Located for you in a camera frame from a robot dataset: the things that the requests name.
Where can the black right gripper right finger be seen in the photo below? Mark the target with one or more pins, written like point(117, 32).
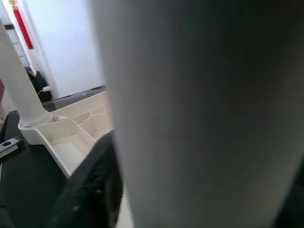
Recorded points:
point(295, 209)

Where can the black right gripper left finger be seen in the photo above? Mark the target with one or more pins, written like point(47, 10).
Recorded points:
point(90, 190)

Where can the white plastic table leg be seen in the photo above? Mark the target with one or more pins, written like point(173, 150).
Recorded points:
point(21, 83)
point(202, 107)

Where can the white plastic children table top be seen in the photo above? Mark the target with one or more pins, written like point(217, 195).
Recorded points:
point(66, 147)

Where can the dark backpack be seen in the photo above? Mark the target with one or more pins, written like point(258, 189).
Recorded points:
point(39, 83)

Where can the white drawer cabinet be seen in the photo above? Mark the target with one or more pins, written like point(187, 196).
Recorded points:
point(19, 47)

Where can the red hanging tassel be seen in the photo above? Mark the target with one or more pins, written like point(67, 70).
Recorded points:
point(23, 31)

